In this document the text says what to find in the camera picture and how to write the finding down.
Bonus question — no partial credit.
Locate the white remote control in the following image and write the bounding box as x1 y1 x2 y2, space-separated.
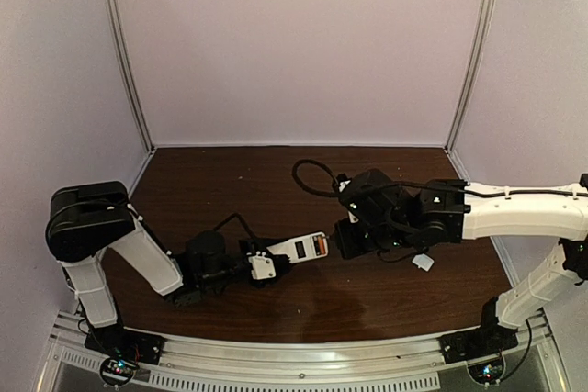
268 231 328 264

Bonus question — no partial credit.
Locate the white battery compartment cover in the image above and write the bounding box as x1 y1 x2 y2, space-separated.
412 253 435 272

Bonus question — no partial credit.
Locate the orange battery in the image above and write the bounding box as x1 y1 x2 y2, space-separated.
312 235 328 256

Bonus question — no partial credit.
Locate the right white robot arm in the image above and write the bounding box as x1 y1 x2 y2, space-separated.
291 169 587 333

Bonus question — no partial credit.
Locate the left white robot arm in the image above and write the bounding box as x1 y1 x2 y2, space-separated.
45 181 277 330

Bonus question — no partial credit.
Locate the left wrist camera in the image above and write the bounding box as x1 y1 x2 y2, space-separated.
247 252 277 281

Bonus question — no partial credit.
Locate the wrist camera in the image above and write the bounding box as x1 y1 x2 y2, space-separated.
247 252 277 281
335 174 359 224

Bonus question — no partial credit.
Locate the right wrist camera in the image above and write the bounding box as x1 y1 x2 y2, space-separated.
335 174 359 224

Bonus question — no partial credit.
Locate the left black camera cable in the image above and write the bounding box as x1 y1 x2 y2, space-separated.
213 212 256 241

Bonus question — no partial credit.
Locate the black camera cable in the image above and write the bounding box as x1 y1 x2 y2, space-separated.
213 212 256 241
291 159 344 198

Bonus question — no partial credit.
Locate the right black camera cable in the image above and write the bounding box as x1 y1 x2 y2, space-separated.
291 159 344 198

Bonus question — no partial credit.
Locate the aluminium front rail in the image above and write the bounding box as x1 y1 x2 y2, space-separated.
32 311 571 391

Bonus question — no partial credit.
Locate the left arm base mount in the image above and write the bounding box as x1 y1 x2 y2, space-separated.
85 326 165 389

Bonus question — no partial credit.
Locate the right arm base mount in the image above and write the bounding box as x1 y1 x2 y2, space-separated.
438 325 518 387

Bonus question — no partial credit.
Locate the right aluminium corner post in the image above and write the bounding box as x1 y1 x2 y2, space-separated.
444 0 503 154

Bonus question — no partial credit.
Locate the aluminium corner post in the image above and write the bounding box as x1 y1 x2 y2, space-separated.
95 0 153 154
444 0 503 154

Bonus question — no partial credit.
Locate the left aluminium corner post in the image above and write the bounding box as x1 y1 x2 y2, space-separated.
95 0 153 154

